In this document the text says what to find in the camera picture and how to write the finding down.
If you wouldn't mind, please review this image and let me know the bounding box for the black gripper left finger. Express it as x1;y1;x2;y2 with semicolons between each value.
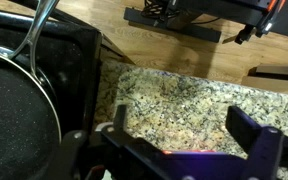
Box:
100;104;172;180

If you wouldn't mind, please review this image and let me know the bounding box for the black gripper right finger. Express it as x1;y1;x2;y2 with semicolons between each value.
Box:
225;105;285;180

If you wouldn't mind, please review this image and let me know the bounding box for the black portable cooktop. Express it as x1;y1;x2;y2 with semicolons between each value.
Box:
0;7;104;135

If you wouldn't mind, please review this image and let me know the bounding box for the dark wooden ledge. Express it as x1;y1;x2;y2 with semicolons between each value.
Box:
247;64;288;83

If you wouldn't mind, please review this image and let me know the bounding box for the black speckled frying pan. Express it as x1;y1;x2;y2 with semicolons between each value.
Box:
0;0;63;180

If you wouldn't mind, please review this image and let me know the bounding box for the black flat stand base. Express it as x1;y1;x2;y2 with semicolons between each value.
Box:
123;6;223;44

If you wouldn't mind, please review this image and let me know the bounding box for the black cable bundle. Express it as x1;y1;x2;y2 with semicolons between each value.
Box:
140;0;182;22

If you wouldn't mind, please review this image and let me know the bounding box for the black frame with orange parts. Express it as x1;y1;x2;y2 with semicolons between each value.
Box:
169;0;288;46

